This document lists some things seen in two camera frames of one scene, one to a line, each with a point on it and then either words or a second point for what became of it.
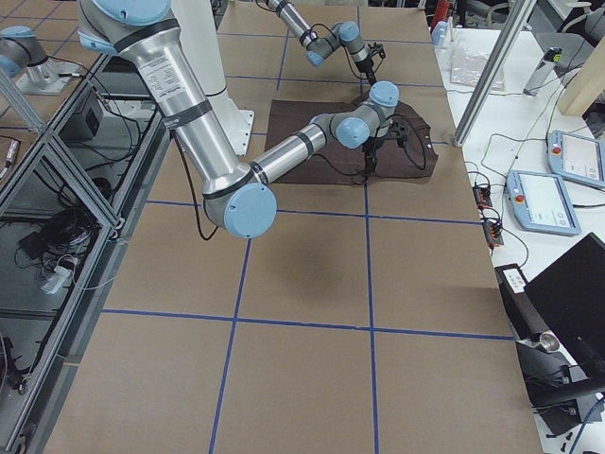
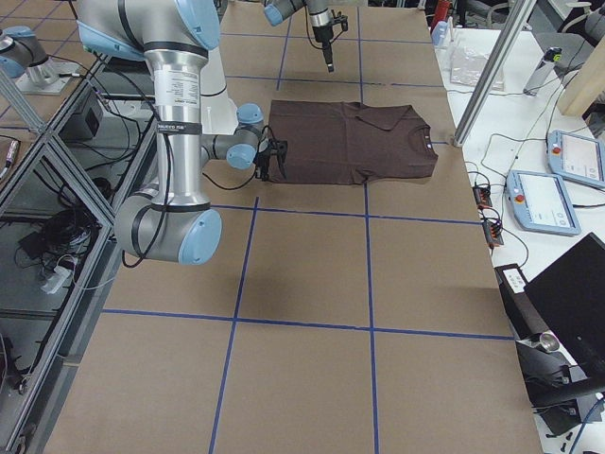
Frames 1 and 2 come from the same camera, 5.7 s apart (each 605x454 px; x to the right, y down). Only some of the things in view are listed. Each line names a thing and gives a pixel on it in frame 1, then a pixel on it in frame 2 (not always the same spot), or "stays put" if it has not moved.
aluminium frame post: [513, 31] stays put
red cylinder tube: [441, 12] stays put
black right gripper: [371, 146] to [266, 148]
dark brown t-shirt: [412, 154] stays put
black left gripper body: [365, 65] to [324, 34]
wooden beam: [587, 85] stays put
